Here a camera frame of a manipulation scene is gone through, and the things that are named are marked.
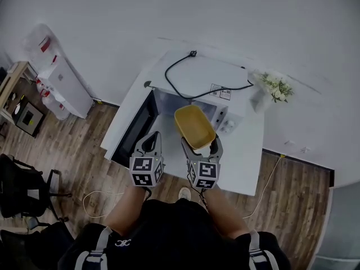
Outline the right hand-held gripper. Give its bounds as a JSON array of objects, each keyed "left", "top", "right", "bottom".
[{"left": 181, "top": 134, "right": 224, "bottom": 190}]

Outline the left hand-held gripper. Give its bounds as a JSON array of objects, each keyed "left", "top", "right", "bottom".
[{"left": 129, "top": 131, "right": 165, "bottom": 188}]

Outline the yellow food container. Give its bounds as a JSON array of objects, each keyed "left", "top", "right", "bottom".
[{"left": 174, "top": 104, "right": 217, "bottom": 151}]

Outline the white microwave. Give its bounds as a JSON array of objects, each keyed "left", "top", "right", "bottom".
[{"left": 110, "top": 49, "right": 255, "bottom": 177}]

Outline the person's right forearm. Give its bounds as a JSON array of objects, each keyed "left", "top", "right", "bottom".
[{"left": 201, "top": 189, "right": 251, "bottom": 240}]

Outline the person's left forearm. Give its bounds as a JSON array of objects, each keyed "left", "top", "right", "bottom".
[{"left": 105, "top": 185, "right": 148, "bottom": 236}]

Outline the person's white shoe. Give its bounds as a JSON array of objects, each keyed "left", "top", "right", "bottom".
[{"left": 178, "top": 186, "right": 192, "bottom": 201}]

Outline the white printed label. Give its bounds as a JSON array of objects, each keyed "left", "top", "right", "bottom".
[{"left": 209, "top": 83, "right": 232, "bottom": 101}]

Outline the white vase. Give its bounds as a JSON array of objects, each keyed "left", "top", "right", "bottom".
[{"left": 249, "top": 88, "right": 271, "bottom": 114}]

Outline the person's black shirt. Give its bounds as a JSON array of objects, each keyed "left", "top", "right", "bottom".
[{"left": 57, "top": 197, "right": 291, "bottom": 270}]

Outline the white flower bouquet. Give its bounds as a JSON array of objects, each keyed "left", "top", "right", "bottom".
[{"left": 252, "top": 69, "right": 295, "bottom": 104}]

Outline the black box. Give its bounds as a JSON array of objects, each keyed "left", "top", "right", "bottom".
[{"left": 11, "top": 101, "right": 46, "bottom": 138}]

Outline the black office chair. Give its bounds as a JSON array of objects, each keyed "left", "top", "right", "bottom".
[{"left": 0, "top": 153, "right": 73, "bottom": 223}]

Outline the clear plastic wrapped bundle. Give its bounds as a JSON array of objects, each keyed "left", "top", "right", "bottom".
[{"left": 22, "top": 23, "right": 71, "bottom": 120}]

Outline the wooden shelf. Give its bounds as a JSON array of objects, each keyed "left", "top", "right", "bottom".
[{"left": 0, "top": 61, "right": 38, "bottom": 125}]

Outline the black bag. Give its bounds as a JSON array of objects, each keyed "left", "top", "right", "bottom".
[{"left": 0, "top": 220, "right": 76, "bottom": 270}]

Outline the black power cable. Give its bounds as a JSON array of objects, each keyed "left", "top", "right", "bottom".
[{"left": 164, "top": 49, "right": 255, "bottom": 100}]

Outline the pale yellow cable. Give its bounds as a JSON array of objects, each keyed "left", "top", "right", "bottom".
[{"left": 242, "top": 150, "right": 303, "bottom": 219}]

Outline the white wall socket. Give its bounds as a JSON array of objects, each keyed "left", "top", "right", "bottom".
[{"left": 283, "top": 139, "right": 311, "bottom": 155}]

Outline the white floor cable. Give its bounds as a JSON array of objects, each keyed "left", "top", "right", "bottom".
[{"left": 82, "top": 190, "right": 126, "bottom": 219}]

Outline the grey harness strap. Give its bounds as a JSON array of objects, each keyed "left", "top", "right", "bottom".
[
  {"left": 247, "top": 229, "right": 280, "bottom": 270},
  {"left": 73, "top": 226, "right": 114, "bottom": 270}
]

